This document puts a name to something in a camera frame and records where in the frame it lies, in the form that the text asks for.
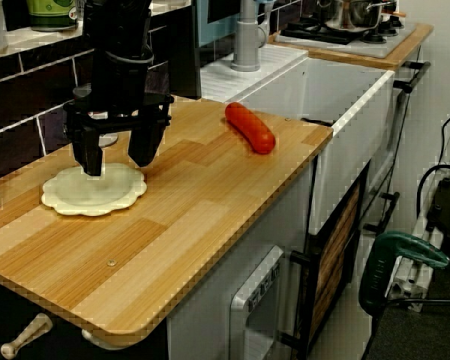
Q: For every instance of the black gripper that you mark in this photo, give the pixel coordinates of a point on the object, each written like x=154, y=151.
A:
x=123, y=82

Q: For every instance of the cream scalloped toy plate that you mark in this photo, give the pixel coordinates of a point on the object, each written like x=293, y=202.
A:
x=97, y=195

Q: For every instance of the red toy sausage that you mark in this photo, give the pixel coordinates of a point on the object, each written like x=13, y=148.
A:
x=251, y=127

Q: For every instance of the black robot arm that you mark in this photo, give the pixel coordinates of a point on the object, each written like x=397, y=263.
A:
x=116, y=26

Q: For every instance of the tomato print tin can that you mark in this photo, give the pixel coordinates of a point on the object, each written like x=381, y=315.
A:
x=81, y=91

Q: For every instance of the small white lidded jar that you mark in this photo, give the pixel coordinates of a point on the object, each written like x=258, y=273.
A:
x=79, y=11

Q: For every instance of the light blue plastic bin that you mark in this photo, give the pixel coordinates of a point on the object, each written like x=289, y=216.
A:
x=204, y=30

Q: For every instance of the green label can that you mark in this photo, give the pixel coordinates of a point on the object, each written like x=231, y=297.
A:
x=48, y=15

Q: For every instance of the grey toy faucet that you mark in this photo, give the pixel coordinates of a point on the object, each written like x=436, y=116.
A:
x=245, y=45

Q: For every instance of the white toy kitchen cabinet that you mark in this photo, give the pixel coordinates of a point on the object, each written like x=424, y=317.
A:
x=210, y=285

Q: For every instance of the grey toy dishwasher panel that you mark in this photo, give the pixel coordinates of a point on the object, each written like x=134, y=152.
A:
x=240, y=300

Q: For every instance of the black burner grate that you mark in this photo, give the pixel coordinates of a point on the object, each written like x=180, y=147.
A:
x=311, y=32

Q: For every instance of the white toy sink unit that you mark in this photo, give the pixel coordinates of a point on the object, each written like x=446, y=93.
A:
x=352, y=157

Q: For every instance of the black framed wooden crate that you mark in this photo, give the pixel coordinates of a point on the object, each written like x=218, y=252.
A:
x=333, y=255

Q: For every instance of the steel cooking pot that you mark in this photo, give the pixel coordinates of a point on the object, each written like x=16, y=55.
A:
x=348, y=15

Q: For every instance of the grey toy stove hob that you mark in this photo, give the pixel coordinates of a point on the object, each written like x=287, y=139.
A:
x=375, y=50

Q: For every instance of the black stove knob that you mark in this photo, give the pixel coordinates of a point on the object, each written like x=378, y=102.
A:
x=397, y=23
x=389, y=30
x=373, y=38

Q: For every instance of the green power drill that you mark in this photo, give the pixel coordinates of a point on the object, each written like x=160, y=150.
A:
x=375, y=273

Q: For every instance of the dark power supply box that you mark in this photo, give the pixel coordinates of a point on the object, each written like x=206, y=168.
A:
x=448, y=202

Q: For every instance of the silver aluminium extrusion rail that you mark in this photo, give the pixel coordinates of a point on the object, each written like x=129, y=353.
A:
x=408, y=285

